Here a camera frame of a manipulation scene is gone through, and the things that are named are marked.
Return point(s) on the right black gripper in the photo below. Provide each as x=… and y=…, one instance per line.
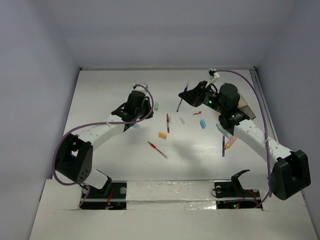
x=192, y=96

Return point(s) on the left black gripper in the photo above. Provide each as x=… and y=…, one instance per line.
x=145, y=102

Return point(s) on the red gel pen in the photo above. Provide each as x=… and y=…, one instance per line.
x=159, y=151

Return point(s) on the purple gel pen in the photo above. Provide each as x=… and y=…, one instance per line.
x=223, y=146

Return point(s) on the light blue highlighter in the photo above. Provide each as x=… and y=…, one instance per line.
x=136, y=126

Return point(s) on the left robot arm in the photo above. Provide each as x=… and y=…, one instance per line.
x=72, y=162

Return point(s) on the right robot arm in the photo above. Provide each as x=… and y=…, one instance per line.
x=288, y=170

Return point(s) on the green highlighter cap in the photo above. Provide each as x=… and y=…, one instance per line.
x=156, y=106

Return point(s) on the white clear cap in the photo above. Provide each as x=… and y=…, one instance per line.
x=182, y=120

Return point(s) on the blue highlighter cap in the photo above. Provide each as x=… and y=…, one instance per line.
x=202, y=124

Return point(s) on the red pen with clip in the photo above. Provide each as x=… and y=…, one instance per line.
x=168, y=123

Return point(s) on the clear organizer container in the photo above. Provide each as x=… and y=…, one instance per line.
x=245, y=108

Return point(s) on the pink orange highlighter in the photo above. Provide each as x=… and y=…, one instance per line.
x=230, y=142

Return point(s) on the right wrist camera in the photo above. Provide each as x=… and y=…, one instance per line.
x=213, y=76

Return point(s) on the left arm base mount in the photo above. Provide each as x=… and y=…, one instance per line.
x=112, y=196

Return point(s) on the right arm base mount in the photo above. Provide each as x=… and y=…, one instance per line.
x=230, y=194

